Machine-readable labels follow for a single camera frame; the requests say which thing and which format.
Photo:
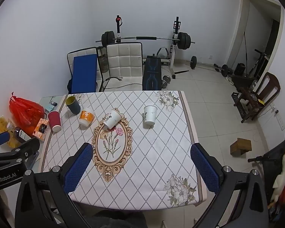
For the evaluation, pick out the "black blue weight bench pad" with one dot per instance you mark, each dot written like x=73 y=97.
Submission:
x=152 y=78

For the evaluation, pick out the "dark green yellow-lined cup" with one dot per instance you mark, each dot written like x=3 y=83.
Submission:
x=73 y=105

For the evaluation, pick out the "white chair with blue cushion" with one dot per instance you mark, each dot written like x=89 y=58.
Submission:
x=84 y=66

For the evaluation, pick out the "small wooden stool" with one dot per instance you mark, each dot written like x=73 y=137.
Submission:
x=240 y=147

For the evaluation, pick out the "white paper cup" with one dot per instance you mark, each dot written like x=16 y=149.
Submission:
x=112 y=119
x=150 y=115

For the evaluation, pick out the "yellow snack bag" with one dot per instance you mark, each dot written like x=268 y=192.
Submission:
x=6 y=125

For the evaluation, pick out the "red plastic bag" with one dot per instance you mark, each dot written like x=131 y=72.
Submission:
x=26 y=113

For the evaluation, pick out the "blue phone near wall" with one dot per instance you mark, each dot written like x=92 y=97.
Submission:
x=51 y=106

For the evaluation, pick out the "orange small box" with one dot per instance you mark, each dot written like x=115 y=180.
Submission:
x=41 y=129

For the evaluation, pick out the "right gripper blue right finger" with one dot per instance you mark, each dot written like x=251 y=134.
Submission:
x=209 y=168

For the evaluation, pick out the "brown wooden chair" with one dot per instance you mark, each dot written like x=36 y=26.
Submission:
x=250 y=103

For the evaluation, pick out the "floral diamond pattern tablecloth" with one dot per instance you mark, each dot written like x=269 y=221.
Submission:
x=134 y=166

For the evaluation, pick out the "white padded chair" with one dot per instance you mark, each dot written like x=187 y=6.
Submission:
x=125 y=67

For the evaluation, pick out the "orange white cup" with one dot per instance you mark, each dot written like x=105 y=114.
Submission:
x=86 y=117

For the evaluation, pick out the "barbell with black plates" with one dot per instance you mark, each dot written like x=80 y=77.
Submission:
x=183 y=40

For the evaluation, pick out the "brown glass bottle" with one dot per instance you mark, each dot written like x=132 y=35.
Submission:
x=18 y=133

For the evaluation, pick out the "white weight bench rack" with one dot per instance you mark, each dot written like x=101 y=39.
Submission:
x=173 y=47

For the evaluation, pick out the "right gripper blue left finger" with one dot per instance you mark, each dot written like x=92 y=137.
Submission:
x=69 y=174

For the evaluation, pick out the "black dumbbell on floor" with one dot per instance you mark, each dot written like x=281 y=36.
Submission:
x=224 y=69

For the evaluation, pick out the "red paper cup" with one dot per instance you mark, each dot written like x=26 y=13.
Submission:
x=54 y=121

